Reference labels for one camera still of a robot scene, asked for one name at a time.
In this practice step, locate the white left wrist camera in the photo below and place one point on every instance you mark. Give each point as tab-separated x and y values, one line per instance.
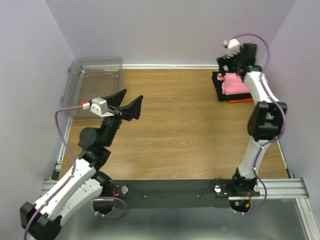
99	107

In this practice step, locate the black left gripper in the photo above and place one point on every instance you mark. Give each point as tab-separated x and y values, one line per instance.
127	112

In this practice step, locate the folded orange t shirt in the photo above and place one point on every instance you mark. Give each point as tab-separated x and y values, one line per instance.
245	100

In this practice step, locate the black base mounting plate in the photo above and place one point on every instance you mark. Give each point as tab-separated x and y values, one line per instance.
172	194

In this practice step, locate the pink t shirt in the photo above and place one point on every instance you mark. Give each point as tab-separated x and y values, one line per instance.
232	84

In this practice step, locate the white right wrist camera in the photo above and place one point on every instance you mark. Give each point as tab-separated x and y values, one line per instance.
232	47

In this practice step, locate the clear plastic bin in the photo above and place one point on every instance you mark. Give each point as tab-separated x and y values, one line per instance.
91	77

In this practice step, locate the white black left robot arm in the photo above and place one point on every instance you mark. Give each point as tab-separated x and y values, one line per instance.
44	218

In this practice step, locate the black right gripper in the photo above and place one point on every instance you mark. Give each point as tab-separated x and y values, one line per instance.
222	62

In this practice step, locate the aluminium frame rail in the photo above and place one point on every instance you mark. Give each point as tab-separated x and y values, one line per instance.
85	182

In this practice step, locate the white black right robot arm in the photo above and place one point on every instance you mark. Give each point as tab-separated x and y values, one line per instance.
266	123

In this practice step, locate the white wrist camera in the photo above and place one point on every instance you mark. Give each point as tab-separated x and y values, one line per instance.
99	107
232	47

